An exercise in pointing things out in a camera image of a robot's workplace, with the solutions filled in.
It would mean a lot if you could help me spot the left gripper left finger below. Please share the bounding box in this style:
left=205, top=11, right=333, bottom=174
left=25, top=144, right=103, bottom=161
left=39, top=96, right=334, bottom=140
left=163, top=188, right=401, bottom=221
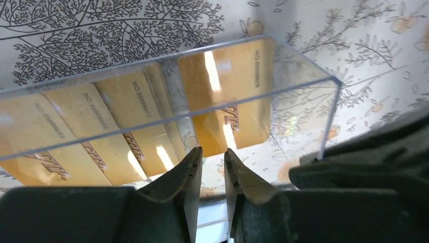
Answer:
left=1, top=147, right=202, bottom=242

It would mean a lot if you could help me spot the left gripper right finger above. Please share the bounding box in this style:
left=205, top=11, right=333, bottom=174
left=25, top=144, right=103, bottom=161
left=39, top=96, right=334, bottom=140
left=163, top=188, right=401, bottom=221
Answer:
left=224, top=149, right=428, bottom=242

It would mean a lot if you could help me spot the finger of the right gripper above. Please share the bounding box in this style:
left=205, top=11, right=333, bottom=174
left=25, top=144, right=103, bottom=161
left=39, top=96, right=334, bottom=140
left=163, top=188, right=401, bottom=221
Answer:
left=288, top=110, right=428, bottom=208

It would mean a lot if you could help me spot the clear plastic card box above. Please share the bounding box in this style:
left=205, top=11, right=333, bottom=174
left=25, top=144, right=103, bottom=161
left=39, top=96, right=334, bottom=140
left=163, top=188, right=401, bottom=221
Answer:
left=1, top=35, right=341, bottom=192

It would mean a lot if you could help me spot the gold credit cards stack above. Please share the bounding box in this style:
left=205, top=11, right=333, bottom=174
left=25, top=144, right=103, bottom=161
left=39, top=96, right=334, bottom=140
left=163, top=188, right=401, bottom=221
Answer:
left=1, top=62, right=185, bottom=186

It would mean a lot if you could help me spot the floral pattern table mat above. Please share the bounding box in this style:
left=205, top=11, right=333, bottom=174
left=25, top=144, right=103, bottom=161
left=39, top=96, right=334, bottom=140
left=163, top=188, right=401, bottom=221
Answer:
left=0, top=0, right=429, bottom=198

